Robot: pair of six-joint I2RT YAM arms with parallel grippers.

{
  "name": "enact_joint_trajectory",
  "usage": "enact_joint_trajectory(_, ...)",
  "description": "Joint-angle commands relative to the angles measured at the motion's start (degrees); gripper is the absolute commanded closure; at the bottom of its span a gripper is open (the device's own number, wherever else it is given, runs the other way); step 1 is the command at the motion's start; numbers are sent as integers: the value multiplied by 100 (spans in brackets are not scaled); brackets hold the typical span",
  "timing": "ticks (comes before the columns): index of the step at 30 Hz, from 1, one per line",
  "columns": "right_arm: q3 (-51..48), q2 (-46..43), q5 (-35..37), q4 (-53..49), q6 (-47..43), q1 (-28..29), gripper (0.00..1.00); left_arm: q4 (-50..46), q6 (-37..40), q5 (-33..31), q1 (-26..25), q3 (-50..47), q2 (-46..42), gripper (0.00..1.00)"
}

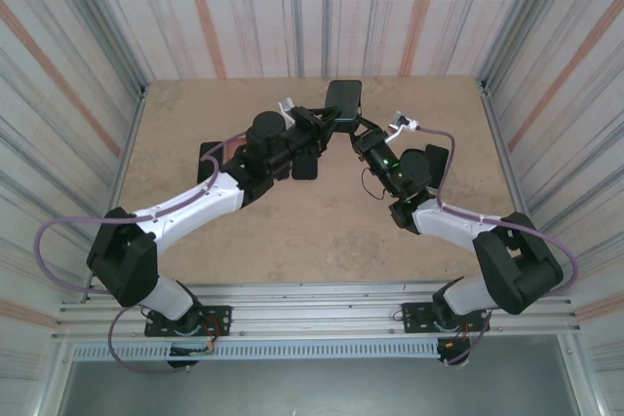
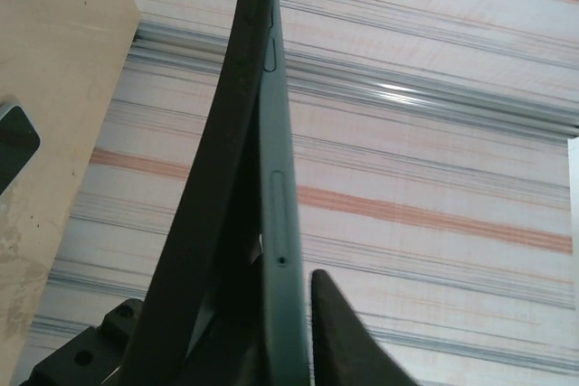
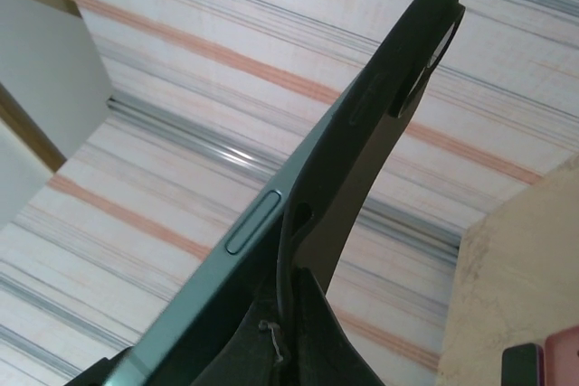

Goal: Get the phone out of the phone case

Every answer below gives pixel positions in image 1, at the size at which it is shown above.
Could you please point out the pink phone case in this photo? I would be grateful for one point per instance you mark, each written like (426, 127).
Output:
(236, 149)

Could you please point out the black phone case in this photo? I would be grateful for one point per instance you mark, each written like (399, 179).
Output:
(217, 149)

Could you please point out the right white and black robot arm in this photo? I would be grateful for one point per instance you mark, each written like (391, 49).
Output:
(448, 223)

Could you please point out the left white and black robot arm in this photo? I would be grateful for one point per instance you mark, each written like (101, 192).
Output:
(195, 201)

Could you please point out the small circuit board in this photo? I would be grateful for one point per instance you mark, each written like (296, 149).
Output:
(187, 351)
(447, 345)

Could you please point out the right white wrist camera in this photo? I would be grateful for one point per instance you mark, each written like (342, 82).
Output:
(402, 121)

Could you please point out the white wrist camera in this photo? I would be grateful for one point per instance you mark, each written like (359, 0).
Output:
(286, 109)
(402, 121)

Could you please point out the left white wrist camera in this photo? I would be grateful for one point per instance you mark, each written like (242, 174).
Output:
(286, 109)

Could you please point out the aluminium side rail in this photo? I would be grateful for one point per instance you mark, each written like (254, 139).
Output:
(142, 92)
(483, 89)

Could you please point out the right arm's black base plate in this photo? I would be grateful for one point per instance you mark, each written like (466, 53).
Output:
(414, 318)

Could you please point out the aluminium rail frame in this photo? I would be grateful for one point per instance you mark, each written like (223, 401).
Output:
(317, 309)

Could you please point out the left arm's black base plate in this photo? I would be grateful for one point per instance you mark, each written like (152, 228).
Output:
(219, 318)

